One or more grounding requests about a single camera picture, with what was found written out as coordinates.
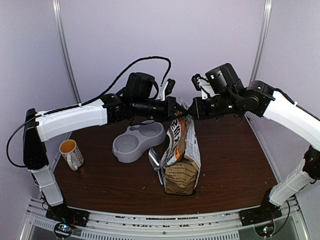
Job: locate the grey double pet bowl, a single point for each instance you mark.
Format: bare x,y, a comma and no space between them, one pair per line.
130,146

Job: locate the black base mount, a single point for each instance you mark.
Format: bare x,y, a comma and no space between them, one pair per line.
265,212
72,216

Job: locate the front aluminium rail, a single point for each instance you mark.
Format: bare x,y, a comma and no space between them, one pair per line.
224,225

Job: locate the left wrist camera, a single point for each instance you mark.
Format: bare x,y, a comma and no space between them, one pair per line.
166,89

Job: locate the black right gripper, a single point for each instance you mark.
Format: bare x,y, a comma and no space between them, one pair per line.
199,113

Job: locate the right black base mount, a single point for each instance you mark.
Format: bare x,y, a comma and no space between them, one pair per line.
265,212

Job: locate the brown white pet food bag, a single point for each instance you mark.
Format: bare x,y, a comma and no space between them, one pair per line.
180,163

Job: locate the left aluminium frame post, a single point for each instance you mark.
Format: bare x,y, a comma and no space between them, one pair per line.
56,4

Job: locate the aluminium frame post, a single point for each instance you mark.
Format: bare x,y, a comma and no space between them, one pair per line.
56,4
264,30

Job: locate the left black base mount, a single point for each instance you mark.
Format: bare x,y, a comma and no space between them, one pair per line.
72,216

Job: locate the silver metal scoop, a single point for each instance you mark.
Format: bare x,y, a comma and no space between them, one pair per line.
155,161

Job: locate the right aluminium frame post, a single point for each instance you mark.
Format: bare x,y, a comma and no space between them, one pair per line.
264,30

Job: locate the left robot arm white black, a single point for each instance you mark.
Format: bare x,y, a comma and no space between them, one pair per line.
140,97

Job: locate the white patterned mug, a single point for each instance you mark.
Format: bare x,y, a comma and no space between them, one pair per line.
72,154

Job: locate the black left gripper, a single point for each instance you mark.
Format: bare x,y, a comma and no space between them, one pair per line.
171,103

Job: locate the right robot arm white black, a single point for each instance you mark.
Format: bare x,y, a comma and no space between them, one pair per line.
223,93

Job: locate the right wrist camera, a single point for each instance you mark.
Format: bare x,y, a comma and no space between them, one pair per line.
201,84

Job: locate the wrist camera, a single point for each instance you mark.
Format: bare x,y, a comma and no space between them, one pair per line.
166,89
201,84

